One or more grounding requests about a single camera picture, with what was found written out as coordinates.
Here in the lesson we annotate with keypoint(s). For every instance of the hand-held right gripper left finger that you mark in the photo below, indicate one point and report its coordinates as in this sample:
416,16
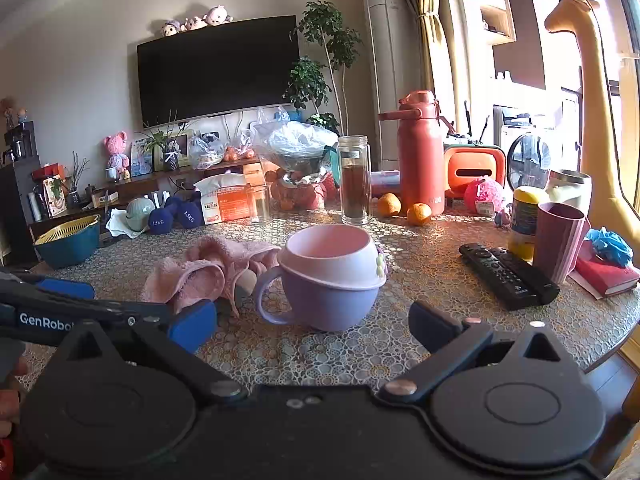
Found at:
192,327

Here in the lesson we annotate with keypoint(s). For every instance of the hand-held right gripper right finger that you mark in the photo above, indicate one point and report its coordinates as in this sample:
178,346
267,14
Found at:
434,327

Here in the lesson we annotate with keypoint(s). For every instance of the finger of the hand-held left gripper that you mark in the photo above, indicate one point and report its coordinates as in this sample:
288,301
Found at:
65,290
45,319

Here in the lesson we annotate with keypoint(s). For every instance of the pink towel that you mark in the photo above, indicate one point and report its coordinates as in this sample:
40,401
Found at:
195,275

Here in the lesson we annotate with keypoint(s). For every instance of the pink and purple flower mug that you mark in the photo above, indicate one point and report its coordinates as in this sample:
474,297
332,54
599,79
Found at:
325,285

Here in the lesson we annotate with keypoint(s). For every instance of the person's left hand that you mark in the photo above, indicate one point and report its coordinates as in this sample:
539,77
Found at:
7,400

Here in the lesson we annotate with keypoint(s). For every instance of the yellow and blue strainer bowl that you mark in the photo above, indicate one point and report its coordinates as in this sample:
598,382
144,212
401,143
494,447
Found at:
65,247

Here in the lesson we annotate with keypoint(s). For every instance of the black remote with buttons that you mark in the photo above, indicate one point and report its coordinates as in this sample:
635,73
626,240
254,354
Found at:
500,277

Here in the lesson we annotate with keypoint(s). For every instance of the white cloth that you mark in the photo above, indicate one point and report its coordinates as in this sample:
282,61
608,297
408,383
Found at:
117,225

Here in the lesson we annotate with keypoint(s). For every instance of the black cabinet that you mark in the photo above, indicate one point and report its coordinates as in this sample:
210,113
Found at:
17,220

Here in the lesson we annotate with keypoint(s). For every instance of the illustrated card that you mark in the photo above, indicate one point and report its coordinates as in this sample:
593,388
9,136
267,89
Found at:
55,200

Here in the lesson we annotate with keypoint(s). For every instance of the vase with dry twigs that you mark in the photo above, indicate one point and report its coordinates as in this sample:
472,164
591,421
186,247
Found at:
75,195

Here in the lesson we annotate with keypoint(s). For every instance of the green round container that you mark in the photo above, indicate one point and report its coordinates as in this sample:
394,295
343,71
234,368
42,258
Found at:
139,214

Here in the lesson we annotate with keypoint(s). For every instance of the blue dumbbell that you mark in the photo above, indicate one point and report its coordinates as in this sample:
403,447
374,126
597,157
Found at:
187,212
161,221

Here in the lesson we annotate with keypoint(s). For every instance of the plain black remote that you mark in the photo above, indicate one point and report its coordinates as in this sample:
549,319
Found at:
530,270

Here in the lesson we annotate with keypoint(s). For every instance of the orange fruit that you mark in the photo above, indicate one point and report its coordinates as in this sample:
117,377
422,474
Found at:
419,214
389,205

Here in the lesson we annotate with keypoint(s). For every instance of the red box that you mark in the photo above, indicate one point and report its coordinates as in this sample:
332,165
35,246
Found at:
47,172

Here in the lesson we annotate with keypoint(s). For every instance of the wooden television cabinet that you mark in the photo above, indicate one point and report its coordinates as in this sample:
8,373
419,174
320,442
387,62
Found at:
135,187

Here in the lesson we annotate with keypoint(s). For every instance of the orange and white tissue pack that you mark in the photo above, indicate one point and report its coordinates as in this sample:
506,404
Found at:
225,205

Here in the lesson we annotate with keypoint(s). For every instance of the small purple toy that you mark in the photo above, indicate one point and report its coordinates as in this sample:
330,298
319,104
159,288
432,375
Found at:
502,218

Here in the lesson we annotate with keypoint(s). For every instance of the yellow bottle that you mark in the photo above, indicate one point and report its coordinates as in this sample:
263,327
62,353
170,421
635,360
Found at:
522,220

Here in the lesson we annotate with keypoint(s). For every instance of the small clear glass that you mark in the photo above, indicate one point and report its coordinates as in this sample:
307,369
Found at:
260,205

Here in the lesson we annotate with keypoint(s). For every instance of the pink plush ball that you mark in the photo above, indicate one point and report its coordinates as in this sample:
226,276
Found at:
482,196

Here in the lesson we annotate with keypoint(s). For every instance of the pink plush bunny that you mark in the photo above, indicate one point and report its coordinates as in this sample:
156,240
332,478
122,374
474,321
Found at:
116,152

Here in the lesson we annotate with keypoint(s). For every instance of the mauve plastic cup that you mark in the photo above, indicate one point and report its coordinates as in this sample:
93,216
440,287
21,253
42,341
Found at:
557,240

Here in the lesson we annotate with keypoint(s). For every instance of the blue picture card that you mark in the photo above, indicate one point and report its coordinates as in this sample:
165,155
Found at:
140,157

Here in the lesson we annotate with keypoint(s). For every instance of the black coffee machine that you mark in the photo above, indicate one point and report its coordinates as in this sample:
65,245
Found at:
19,142

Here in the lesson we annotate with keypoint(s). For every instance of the pink plastic box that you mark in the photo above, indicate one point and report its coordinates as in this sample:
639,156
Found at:
385,180

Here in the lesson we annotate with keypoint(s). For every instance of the glass tea bottle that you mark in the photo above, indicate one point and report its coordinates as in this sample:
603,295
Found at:
354,185

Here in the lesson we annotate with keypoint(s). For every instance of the red thermos jug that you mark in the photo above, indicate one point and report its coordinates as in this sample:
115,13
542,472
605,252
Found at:
420,160

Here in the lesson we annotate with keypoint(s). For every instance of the orange tissue case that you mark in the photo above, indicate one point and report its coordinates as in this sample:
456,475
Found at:
475,160

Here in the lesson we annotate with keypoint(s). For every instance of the red net bag of oranges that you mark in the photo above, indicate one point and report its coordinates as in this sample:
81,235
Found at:
305,195

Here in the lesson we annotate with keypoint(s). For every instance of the clear plastic bag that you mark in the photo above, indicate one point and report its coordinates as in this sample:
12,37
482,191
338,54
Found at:
205,152
240,147

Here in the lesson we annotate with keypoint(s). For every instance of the red book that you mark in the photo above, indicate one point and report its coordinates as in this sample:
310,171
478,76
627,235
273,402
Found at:
607,275

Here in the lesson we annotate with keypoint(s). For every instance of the white steel-lined mug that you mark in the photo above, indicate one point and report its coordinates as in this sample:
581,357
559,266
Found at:
570,187

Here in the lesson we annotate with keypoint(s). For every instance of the plastic-covered fruit bowl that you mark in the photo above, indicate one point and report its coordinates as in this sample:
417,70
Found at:
295,145

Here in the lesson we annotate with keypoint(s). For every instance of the black television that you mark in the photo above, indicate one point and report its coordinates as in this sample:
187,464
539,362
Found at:
215,75

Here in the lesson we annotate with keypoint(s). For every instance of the yellow giraffe plush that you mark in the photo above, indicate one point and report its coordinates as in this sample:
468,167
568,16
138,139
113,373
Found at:
592,110

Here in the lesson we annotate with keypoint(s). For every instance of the white standing air conditioner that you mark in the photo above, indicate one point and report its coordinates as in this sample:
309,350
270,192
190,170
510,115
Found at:
390,60

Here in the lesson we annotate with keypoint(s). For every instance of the small plush toy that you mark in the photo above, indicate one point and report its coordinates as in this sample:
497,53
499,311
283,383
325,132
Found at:
170,28
218,15
194,23

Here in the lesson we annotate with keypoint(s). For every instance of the potted green tree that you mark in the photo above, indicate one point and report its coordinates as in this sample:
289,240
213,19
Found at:
325,40

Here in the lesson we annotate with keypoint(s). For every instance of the yellow curtain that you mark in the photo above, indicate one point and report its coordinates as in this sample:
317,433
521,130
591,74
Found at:
425,20

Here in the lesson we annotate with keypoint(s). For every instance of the photo frame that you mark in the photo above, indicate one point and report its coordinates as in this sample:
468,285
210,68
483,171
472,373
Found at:
182,145

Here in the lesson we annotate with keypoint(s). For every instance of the wooden wall shelf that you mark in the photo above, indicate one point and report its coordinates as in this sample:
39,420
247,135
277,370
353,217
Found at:
495,10

